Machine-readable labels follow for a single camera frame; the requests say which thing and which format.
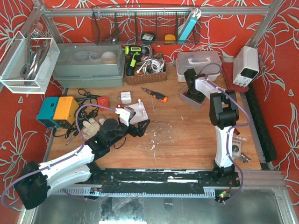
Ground white peg base plate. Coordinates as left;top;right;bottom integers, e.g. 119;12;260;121
129;99;149;125

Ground orange black handled pliers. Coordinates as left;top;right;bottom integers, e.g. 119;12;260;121
141;87;168;102

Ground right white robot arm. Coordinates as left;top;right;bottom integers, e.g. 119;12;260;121
184;69;239;168

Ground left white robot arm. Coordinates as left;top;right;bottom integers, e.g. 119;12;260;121
14;119;150;210

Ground beige work glove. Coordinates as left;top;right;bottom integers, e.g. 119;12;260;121
82;118;105;140

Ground clear tray of red springs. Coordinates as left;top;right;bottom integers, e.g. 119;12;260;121
179;85;202;109

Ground small red cube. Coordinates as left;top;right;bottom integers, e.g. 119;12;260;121
97;96;110;111

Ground white power adapter cube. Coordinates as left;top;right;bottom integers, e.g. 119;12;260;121
120;91;132;104

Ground red mat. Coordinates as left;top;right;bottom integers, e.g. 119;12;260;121
222;62;249;93

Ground yellow tape measure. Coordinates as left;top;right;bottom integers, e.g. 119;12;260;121
164;34;176;45

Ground yellow box device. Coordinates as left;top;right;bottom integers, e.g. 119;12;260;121
53;96;79;129

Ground brown woven basket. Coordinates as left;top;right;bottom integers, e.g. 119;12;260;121
124;65;167;85

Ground blue white power strip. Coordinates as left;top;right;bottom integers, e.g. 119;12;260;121
178;16;197;44

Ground white power supply unit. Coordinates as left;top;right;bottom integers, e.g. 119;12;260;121
233;46;259;88

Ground teal box device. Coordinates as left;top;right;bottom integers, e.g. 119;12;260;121
36;97;60;128

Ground grey translucent storage box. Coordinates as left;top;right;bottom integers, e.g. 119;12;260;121
53;43;125;88

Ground bagged small parts packet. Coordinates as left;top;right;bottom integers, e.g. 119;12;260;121
232;136;247;158

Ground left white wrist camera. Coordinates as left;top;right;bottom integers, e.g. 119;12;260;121
115;106;135;126

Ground white plastic case with handle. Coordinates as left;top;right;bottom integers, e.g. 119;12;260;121
176;51;222;82

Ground white coiled cable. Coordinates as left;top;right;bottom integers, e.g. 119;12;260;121
137;58;166;74

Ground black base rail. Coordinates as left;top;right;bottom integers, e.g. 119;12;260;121
81;168;240;195

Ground green black cordless drill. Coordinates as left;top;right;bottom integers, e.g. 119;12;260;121
125;45;150;76

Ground small red handled tool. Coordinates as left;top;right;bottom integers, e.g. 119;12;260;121
234;128;240;135

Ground black wire hanging basket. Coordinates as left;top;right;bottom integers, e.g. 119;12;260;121
91;4;201;46

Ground clear acrylic wall bin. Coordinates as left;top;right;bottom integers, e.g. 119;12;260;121
0;32;60;94

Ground black cable chain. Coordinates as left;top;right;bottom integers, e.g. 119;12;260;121
247;83;277;161

